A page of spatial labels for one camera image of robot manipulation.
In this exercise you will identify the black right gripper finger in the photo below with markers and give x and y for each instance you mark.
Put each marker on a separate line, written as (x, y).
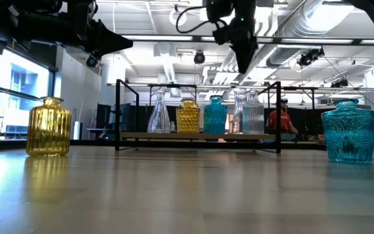
(244, 55)

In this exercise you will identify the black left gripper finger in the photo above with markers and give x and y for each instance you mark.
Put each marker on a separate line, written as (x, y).
(106, 40)

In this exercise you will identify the tall blue textured glass vase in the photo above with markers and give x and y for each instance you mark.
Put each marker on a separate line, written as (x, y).
(215, 120)

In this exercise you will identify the yellow diamond-textured glass vase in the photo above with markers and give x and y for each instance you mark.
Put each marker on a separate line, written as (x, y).
(188, 120)

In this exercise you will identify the yellow ribbed glass vase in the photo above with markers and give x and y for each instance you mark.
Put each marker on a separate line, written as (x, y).
(49, 130)

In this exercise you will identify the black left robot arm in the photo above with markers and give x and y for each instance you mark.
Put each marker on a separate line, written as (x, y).
(28, 22)

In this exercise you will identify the wooden shelf board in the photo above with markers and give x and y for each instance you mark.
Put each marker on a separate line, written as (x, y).
(174, 136)

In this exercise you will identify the black ceiling spotlight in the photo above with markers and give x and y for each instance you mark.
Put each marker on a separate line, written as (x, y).
(339, 83)
(199, 58)
(310, 58)
(92, 61)

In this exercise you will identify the person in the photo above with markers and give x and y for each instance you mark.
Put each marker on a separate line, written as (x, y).
(282, 120)

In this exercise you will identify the dark computer monitor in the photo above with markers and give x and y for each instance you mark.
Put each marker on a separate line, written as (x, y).
(104, 117)

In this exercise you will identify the large dark-framed window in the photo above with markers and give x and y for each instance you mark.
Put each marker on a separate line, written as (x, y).
(28, 84)

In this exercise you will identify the white paper roll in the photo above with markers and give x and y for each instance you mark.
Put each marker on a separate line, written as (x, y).
(77, 130)

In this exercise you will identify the black background partition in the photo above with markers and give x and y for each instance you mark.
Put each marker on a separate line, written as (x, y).
(307, 126)

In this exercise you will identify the squat blue embossed glass vase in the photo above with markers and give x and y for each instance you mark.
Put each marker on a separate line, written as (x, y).
(349, 136)

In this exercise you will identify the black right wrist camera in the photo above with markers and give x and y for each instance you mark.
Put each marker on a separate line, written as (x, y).
(222, 35)

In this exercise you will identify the black metal shelf frame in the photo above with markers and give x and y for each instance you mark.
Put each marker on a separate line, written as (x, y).
(117, 113)

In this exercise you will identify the silver ceiling air duct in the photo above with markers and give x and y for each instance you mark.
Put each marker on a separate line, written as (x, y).
(320, 16)

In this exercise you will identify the black background workstation frame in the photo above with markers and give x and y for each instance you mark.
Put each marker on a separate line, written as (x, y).
(313, 97)

